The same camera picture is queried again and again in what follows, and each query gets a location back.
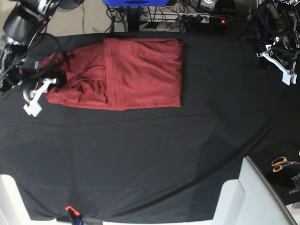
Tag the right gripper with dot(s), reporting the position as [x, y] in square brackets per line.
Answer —
[15, 81]

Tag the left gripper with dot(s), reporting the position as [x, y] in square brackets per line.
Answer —
[273, 54]

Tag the maroon long-sleeve T-shirt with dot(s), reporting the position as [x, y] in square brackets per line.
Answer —
[120, 74]

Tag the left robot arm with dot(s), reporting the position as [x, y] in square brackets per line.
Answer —
[279, 36]

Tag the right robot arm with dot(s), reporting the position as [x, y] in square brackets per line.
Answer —
[24, 29]

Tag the blue orange clamp bottom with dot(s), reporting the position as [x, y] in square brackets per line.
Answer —
[74, 216]

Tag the blue plastic bin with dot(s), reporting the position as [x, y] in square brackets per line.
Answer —
[136, 3]

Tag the white power strip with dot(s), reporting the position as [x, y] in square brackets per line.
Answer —
[173, 17]

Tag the black table cloth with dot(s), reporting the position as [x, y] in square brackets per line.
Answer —
[156, 165]

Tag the yellow handled scissors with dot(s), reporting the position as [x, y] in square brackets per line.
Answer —
[282, 162]

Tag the black table leg post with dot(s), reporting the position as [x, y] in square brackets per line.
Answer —
[133, 18]

